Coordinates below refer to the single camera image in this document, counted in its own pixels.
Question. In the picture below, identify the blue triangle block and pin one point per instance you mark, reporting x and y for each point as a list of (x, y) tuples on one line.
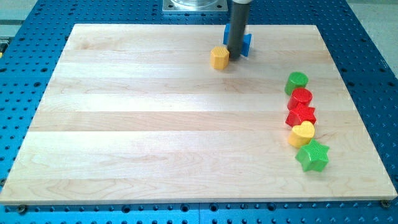
[(246, 40)]

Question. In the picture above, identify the green circle block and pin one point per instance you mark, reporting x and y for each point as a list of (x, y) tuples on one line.
[(295, 80)]

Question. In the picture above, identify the red circle block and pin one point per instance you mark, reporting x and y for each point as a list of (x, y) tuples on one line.
[(299, 96)]

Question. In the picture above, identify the yellow hexagon block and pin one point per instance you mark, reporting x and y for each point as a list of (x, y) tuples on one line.
[(219, 58)]

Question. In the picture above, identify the light wooden board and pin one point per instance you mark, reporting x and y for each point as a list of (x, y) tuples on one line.
[(136, 114)]

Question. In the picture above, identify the red star block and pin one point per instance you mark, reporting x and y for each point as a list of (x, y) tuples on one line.
[(299, 114)]

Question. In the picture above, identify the yellow heart block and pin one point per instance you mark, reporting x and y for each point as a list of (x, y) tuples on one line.
[(301, 135)]

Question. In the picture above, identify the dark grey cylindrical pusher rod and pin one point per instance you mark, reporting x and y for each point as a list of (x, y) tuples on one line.
[(238, 21)]

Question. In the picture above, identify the green star block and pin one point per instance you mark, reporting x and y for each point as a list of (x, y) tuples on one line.
[(313, 156)]

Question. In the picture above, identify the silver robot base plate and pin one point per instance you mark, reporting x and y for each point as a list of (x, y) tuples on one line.
[(194, 5)]

